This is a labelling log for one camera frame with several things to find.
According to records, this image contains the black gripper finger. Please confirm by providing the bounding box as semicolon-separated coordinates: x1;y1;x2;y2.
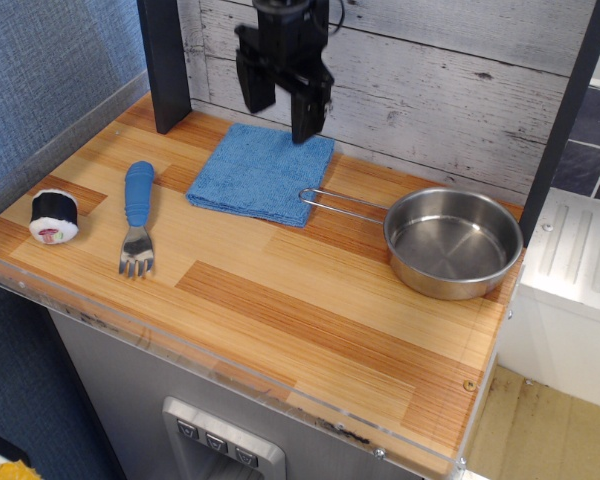
291;88;331;144
236;51;276;114

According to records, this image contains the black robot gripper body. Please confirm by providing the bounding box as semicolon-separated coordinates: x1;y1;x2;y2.
235;1;334;95

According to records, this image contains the blue cloth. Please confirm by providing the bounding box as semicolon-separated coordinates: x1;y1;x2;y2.
186;123;335;228

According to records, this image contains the small steel pan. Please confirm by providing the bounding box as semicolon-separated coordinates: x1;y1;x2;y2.
298;187;524;301

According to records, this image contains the plush sushi roll toy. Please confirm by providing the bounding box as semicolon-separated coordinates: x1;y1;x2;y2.
29;189;79;245

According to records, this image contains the clear acrylic table edge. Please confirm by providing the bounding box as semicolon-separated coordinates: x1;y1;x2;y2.
0;241;504;479

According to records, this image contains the white grooved cabinet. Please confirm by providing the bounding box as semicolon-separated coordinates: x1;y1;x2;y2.
497;189;600;406

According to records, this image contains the silver dispenser button panel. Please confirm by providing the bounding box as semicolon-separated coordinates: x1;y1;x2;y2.
162;396;287;479

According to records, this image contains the yellow black object corner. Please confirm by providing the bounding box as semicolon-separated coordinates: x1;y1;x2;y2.
0;455;42;480

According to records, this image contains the left black post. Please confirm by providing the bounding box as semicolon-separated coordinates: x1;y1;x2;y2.
136;0;191;134

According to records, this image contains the black post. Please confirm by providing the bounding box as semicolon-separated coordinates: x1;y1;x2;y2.
136;0;191;134
519;0;600;247

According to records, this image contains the blue handled fork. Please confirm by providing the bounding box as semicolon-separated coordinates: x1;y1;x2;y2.
119;161;154;278

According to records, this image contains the right black post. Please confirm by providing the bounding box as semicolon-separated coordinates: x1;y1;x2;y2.
519;0;600;247

